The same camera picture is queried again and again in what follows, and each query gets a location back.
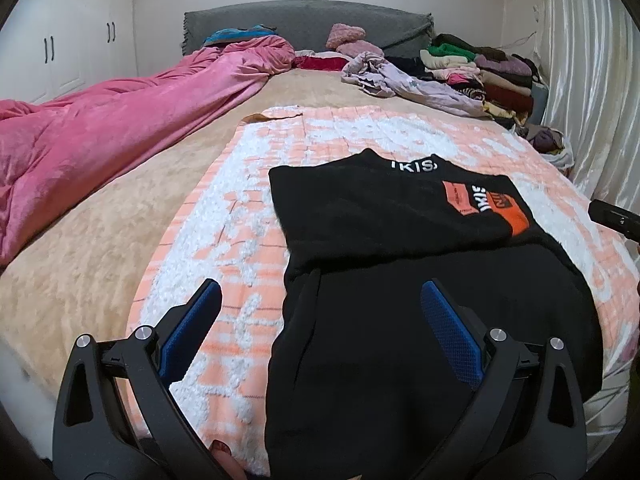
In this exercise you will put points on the black sweater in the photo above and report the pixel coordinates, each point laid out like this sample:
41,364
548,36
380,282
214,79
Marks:
375,335

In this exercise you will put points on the pink fluffy garment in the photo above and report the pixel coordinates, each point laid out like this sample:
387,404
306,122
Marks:
345,34

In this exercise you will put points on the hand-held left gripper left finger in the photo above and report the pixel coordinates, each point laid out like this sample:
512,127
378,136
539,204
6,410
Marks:
192,330

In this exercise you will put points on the bed with beige sheet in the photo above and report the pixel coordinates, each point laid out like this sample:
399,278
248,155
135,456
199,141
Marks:
100,260

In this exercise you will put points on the grey padded headboard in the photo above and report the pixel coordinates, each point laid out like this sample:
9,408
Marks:
300,22

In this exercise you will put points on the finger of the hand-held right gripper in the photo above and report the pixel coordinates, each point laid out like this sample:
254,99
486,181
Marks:
615,217

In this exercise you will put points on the peach plaid fleece blanket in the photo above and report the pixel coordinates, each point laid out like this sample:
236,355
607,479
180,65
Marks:
325,135

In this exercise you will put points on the black crumpled garment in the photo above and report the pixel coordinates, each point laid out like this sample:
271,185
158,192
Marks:
405,64

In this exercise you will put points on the blue patterned cloth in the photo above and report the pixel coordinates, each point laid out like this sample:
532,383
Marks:
235,36

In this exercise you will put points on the person's left hand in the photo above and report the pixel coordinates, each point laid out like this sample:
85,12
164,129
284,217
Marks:
227,462

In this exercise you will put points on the pile of folded clothes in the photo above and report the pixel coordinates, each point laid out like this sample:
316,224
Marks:
500,75

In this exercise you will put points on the white bag of clothes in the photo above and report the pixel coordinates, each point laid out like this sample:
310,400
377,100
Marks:
550,140

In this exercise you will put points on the grey-blue cushion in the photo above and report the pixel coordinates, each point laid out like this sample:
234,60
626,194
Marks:
540,100

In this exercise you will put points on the crumpled lilac garment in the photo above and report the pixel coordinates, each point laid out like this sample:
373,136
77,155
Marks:
430,92

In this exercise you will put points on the pink quilt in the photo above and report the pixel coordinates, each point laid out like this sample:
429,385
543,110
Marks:
100,145

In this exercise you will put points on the white wardrobe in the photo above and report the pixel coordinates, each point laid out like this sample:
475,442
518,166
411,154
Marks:
75,25

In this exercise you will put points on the dusty pink cushion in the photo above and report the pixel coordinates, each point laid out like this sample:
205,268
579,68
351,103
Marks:
362,49

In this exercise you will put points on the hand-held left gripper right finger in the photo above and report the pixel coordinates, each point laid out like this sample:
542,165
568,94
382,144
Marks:
450,335

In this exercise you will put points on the red cloth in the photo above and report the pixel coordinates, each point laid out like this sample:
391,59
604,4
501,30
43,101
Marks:
322,63

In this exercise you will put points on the white satin curtain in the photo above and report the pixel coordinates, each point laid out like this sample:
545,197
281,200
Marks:
590,85

